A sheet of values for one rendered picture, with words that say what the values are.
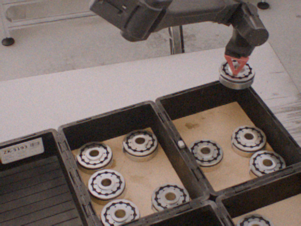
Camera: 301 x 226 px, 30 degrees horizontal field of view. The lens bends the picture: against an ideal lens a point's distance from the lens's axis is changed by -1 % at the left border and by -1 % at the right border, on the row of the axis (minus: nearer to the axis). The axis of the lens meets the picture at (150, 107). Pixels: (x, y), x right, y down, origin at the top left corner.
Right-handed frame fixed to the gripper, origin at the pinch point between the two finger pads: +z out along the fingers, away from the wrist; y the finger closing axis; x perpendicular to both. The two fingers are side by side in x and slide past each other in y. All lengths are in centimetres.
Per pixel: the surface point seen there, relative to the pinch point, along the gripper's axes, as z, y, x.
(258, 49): 33, 56, 6
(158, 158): 22.9, -22.6, 14.0
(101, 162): 20.6, -32.8, 27.2
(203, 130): 22.2, -6.6, 5.9
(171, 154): 19.3, -22.6, 10.0
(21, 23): 93, 98, 157
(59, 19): 93, 112, 139
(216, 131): 22.1, -5.2, 2.2
